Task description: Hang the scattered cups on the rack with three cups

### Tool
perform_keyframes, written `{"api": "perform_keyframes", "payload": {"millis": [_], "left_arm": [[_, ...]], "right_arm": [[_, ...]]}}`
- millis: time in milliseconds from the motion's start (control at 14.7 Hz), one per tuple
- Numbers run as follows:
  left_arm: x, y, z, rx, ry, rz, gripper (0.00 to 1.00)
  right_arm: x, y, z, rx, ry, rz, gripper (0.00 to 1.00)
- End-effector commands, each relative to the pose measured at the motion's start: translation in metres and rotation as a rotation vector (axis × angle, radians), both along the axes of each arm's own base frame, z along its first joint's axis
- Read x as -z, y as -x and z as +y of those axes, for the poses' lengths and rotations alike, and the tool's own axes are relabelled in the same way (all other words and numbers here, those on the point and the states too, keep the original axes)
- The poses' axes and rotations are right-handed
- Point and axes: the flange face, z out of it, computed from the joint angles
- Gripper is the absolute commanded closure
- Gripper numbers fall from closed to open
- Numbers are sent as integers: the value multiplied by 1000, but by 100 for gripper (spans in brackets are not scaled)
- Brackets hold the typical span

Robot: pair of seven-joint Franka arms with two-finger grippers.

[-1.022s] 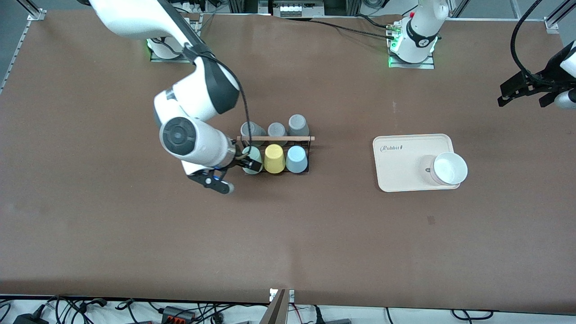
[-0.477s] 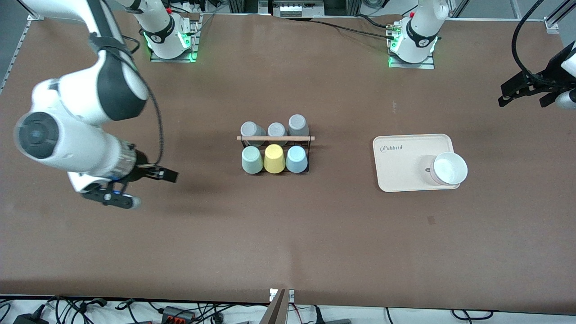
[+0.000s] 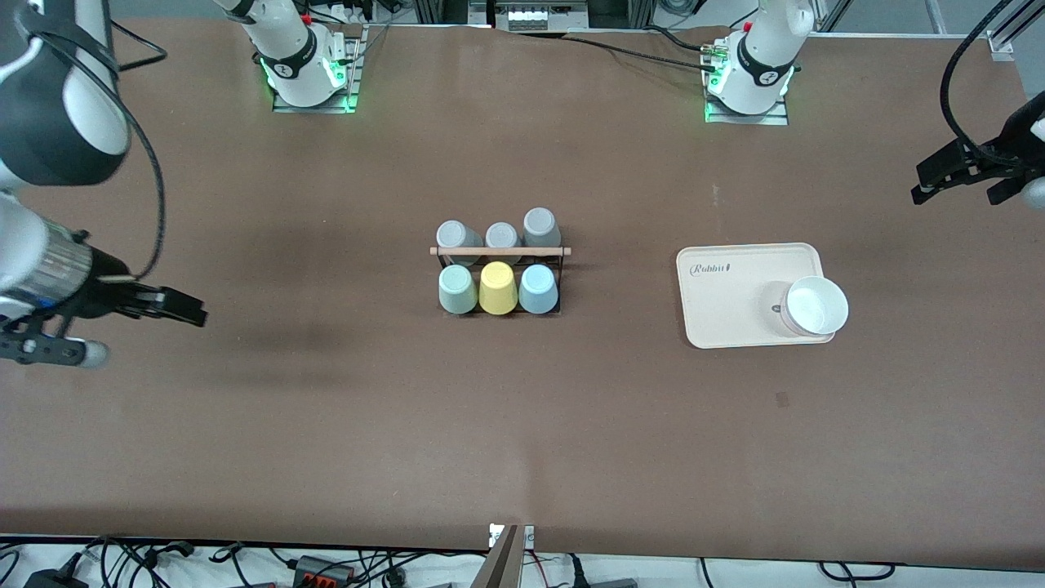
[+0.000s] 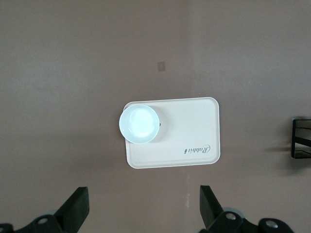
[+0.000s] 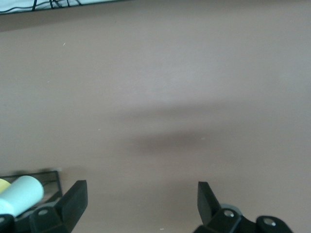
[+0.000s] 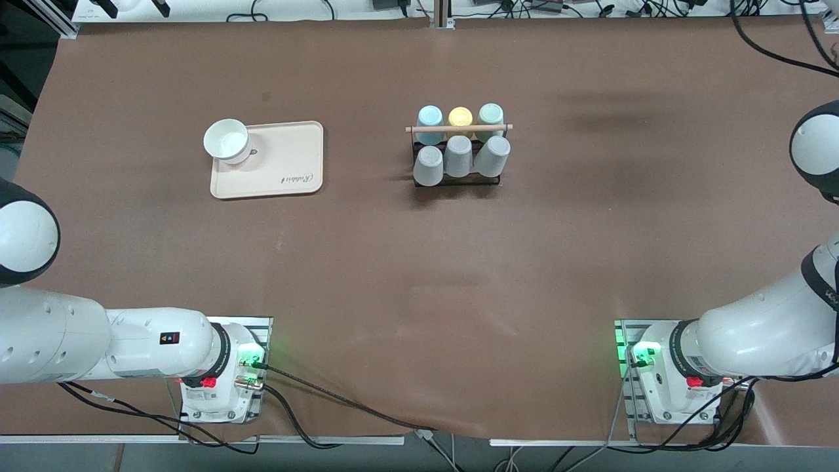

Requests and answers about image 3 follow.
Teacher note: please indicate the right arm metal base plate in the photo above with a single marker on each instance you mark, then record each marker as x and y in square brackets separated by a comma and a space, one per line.
[353, 73]

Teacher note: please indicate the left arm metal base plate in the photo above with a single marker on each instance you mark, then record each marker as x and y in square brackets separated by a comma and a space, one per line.
[775, 118]

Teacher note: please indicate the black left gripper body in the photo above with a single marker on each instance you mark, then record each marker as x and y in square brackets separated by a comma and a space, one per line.
[1001, 153]

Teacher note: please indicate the silver corner bracket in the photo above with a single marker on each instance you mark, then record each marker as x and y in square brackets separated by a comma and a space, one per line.
[1001, 45]

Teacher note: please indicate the pale green cup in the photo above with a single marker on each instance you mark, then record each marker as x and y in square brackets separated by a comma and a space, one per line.
[458, 291]

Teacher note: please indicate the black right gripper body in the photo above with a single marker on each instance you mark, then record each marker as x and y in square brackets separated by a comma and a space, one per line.
[104, 282]

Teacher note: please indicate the white post bracket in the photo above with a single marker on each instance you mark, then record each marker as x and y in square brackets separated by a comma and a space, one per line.
[527, 536]

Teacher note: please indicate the grey metal post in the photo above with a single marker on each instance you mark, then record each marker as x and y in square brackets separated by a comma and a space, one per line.
[498, 563]

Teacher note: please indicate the black orange terminal block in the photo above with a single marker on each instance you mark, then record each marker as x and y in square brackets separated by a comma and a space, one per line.
[322, 572]

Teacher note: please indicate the light blue cup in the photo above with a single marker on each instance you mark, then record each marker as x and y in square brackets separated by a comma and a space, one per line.
[539, 290]

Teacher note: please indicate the cream plastic tray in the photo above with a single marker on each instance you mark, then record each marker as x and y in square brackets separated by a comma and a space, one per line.
[735, 302]

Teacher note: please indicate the white bowl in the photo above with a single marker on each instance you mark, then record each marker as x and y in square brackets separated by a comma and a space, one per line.
[815, 306]

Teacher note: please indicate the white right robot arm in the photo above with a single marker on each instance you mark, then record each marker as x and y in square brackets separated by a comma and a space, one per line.
[90, 122]

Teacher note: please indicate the grey cup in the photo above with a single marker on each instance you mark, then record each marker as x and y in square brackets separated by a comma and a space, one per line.
[457, 235]
[502, 235]
[540, 227]

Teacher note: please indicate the yellow cup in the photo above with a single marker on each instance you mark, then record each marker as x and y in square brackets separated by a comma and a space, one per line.
[498, 290]

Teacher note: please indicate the black power adapter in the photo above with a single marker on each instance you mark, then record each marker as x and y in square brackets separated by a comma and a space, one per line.
[53, 580]

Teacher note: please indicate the white power strip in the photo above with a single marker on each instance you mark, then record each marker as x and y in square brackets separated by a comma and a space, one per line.
[545, 16]

